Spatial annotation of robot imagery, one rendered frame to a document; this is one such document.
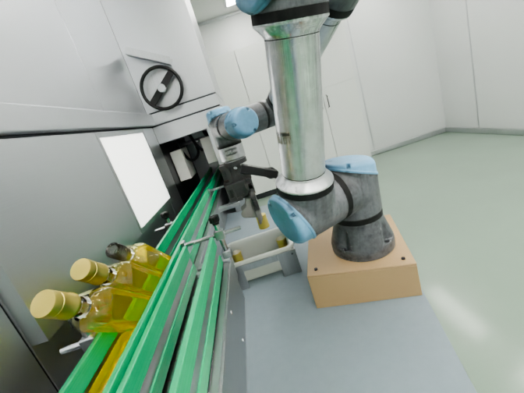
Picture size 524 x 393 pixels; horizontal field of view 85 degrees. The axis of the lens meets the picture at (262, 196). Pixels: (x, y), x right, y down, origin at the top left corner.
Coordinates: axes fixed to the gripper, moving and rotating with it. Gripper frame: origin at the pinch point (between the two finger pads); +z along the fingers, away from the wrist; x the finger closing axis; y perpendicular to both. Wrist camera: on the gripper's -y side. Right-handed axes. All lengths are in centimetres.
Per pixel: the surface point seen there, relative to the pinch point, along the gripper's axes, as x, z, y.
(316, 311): 28.7, 16.8, -6.2
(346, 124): -345, 24, -156
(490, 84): -291, 27, -336
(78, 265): 45, -18, 27
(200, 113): -72, -40, 15
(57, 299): 53, -17, 26
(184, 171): -84, -13, 37
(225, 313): 36.1, 4.3, 11.9
